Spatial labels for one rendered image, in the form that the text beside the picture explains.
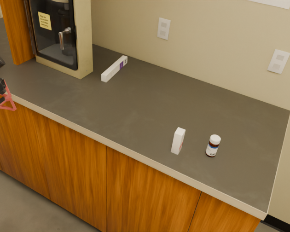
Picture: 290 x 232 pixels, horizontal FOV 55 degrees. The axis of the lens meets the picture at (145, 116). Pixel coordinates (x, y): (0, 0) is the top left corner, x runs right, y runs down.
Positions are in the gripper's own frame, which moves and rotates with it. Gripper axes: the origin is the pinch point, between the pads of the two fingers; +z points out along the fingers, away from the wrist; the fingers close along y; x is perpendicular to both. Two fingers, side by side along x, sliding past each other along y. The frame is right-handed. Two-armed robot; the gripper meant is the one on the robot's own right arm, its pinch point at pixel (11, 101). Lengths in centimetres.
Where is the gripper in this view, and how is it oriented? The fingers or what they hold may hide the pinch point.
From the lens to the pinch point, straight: 125.7
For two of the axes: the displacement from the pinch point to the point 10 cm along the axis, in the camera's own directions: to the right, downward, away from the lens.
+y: -5.1, -5.7, 6.5
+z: 3.5, 5.5, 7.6
